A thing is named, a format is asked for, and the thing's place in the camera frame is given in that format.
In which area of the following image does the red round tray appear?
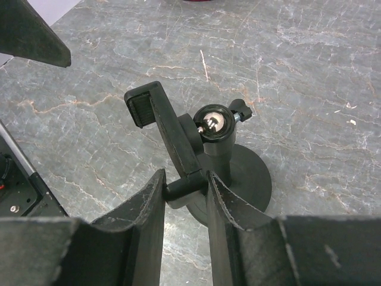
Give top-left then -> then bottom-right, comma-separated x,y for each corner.
184,0 -> 214,2

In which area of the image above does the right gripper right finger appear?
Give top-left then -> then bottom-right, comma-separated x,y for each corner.
207,172 -> 380,285

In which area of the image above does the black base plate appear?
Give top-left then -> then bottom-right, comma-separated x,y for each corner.
0,123 -> 68,217

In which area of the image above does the black phone stand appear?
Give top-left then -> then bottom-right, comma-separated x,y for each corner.
124,81 -> 272,225

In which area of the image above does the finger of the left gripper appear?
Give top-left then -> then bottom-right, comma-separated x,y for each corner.
1,0 -> 71,67

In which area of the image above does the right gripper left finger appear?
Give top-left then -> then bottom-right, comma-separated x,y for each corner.
1,169 -> 166,285

